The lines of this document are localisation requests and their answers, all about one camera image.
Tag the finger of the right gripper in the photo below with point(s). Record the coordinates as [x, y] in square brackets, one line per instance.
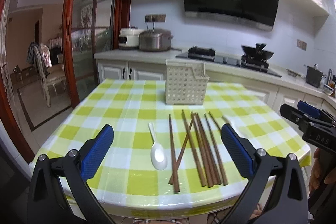
[308, 109]
[292, 114]

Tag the wooden chopstick two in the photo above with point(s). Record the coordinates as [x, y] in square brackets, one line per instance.
[179, 159]

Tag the dark steel pot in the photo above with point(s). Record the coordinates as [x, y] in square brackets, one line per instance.
[314, 76]

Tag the wooden chopstick six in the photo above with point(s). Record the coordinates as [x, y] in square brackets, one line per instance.
[224, 179]

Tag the stainless steel rice cooker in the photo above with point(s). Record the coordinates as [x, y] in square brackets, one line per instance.
[155, 40]

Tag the cream perforated utensil basket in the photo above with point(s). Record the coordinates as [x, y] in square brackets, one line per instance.
[186, 83]

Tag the yellow checkered tablecloth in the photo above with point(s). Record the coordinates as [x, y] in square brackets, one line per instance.
[128, 185]

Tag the person's right hand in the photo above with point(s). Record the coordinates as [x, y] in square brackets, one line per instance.
[317, 173]

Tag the wall power outlet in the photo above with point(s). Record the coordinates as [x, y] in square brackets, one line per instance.
[155, 18]

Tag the white ceramic spoon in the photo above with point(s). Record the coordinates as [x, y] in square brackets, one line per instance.
[157, 153]

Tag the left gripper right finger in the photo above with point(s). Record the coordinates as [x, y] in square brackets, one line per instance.
[287, 201]

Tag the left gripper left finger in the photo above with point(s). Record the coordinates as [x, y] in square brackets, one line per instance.
[47, 202]

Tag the wooden chopstick five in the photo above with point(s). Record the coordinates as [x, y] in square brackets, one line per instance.
[212, 166]

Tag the wooden chopstick three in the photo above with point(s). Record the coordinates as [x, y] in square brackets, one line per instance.
[194, 152]

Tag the white lower cabinets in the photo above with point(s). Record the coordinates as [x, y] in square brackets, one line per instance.
[273, 91]

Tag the wooden chopstick one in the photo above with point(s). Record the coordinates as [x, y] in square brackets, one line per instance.
[173, 159]

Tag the wooden chopstick four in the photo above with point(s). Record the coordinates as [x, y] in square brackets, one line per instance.
[202, 151]

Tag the black gas stove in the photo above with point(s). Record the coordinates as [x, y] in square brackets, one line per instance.
[210, 56]

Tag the wooden chopstick seven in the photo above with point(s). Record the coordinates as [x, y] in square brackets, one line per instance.
[215, 122]

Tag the black wok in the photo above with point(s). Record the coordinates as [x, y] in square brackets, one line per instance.
[257, 52]

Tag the white ornate chair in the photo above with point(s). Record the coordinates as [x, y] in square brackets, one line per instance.
[51, 75]

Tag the red wooden door frame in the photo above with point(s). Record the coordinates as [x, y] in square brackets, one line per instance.
[7, 115]

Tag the white rice cooker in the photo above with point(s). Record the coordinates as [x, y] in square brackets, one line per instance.
[129, 38]

